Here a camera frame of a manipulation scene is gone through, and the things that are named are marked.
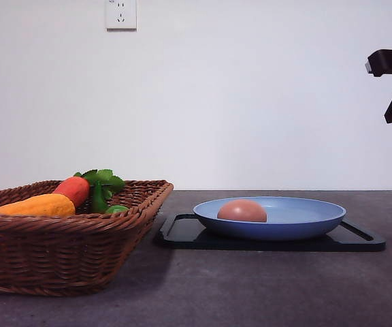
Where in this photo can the blue round plate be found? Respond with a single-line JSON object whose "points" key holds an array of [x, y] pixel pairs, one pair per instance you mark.
{"points": [[269, 219]]}

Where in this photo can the brown egg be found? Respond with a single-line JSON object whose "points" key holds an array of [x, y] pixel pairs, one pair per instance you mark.
{"points": [[241, 209]]}

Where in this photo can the brown wicker basket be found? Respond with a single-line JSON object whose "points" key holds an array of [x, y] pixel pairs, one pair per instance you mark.
{"points": [[82, 254]]}

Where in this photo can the black rectangular tray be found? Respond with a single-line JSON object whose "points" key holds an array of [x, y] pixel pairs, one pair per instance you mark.
{"points": [[185, 232]]}

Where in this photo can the green leafy toy vegetable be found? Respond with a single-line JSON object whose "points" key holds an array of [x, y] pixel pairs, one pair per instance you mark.
{"points": [[103, 183]]}

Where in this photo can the red orange toy carrot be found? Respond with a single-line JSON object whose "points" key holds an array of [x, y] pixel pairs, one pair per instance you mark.
{"points": [[77, 188]]}

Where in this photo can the orange yellow toy vegetable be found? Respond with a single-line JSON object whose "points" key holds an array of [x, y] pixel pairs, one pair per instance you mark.
{"points": [[51, 204]]}

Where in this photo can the white wall power socket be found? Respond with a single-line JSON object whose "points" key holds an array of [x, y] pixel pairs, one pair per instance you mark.
{"points": [[121, 16]]}

